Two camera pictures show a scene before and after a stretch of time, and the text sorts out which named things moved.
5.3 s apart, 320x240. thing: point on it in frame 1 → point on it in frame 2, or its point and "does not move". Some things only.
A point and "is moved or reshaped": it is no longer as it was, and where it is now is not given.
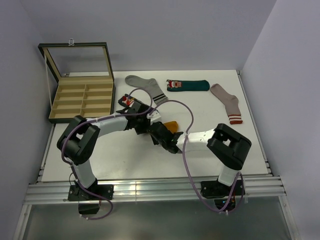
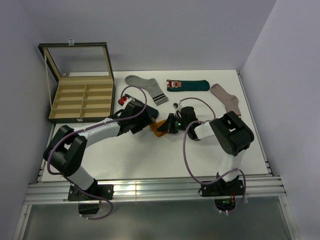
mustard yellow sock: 172,126 is moved or reshaped
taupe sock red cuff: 231,102 does not move
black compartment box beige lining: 82,79 does not move
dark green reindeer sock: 185,85 does not move
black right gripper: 155,142 → 168,125
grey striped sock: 158,97 does not move
